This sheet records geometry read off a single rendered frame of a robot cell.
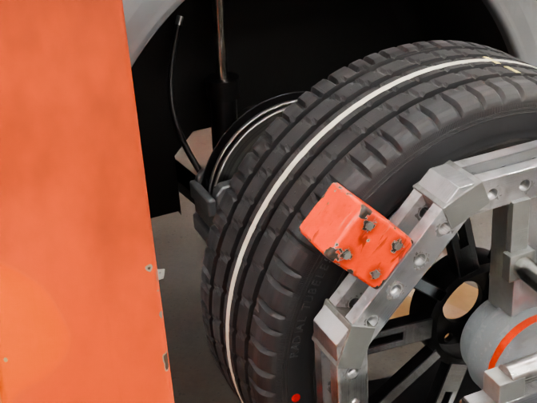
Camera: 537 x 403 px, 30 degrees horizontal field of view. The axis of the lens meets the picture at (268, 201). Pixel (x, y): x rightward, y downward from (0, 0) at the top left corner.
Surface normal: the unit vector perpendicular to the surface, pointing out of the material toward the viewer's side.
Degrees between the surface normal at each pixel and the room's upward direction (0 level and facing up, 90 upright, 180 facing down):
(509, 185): 90
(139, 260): 90
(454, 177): 0
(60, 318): 90
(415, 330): 90
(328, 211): 45
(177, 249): 0
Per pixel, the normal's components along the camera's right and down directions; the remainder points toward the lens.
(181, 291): -0.06, -0.89
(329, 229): -0.68, -0.46
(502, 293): -0.91, 0.24
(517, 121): 0.41, 0.40
